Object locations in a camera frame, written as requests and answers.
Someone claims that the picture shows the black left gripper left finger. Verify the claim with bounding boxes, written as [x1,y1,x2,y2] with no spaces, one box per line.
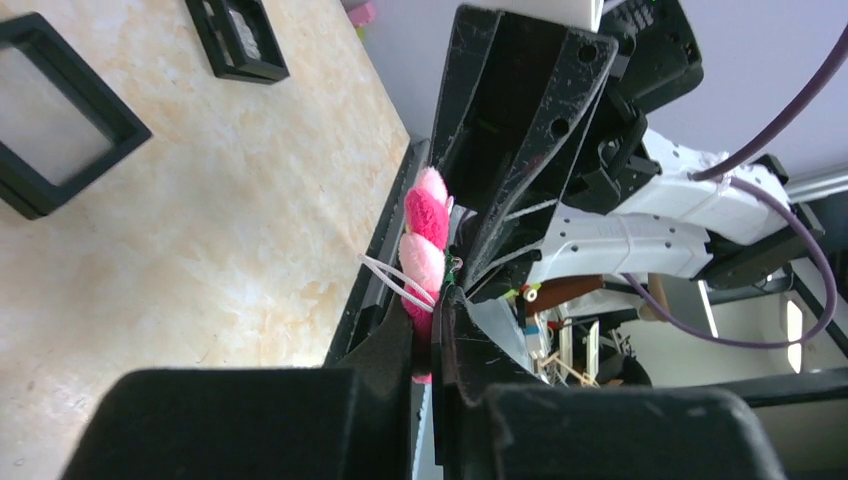
[63,299,412,479]

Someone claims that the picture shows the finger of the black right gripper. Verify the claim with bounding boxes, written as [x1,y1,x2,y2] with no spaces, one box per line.
[429,5,503,206]
[460,28,618,289]

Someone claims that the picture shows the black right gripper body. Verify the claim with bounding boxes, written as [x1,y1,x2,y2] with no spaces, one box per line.
[561,0,704,214]

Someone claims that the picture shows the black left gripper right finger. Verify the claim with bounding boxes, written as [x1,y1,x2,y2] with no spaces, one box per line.
[432,285,785,479]

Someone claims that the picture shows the pink flower brooch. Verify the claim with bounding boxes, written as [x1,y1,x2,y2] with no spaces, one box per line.
[358,167,454,384]

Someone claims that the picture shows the white silver brooch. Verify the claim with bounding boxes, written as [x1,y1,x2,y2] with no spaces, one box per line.
[228,8,262,60]

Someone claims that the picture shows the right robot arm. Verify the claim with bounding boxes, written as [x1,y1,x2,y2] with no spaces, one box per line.
[430,1,824,294]

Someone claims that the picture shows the green pink toy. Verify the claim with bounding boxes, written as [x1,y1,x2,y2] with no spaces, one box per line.
[346,1,377,28]

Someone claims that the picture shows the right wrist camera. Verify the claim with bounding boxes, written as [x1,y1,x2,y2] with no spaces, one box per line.
[487,0,604,32]

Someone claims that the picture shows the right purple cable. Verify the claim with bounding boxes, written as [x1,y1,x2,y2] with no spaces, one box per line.
[619,23,848,350]

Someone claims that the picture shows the black square frame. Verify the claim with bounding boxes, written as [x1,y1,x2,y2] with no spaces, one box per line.
[1,12,152,220]
[185,0,289,85]

